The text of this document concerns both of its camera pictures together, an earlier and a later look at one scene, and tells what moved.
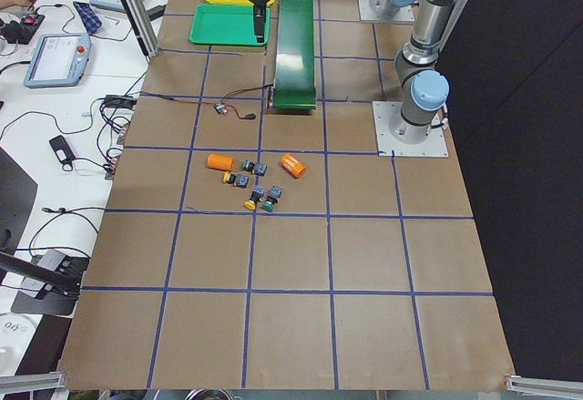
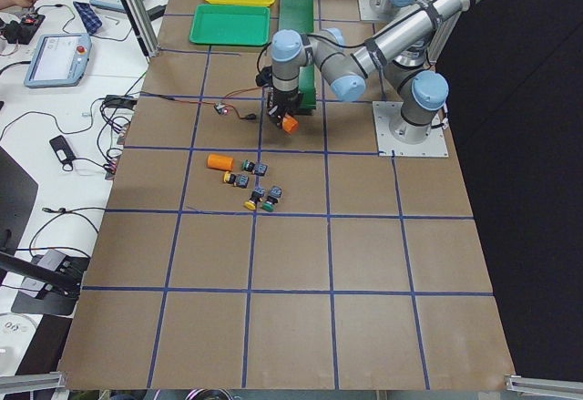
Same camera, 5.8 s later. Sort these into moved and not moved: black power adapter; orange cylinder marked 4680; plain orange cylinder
Moved: orange cylinder marked 4680
Not moved: black power adapter; plain orange cylinder
